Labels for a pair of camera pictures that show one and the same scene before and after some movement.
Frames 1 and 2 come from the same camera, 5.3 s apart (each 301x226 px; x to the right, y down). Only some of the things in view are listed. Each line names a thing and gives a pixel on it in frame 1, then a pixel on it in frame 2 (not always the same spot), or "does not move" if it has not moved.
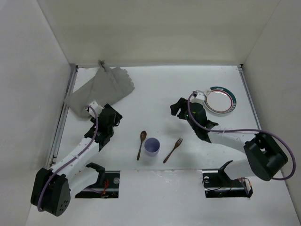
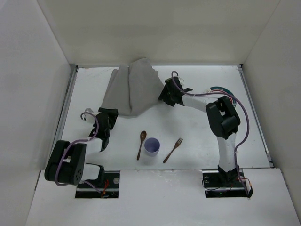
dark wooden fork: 178,142 does not move
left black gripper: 113,115 does not move
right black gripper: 182,108 → 167,94
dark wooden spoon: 143,135 does not move
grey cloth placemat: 108,84 → 131,90
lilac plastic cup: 152,145 does not move
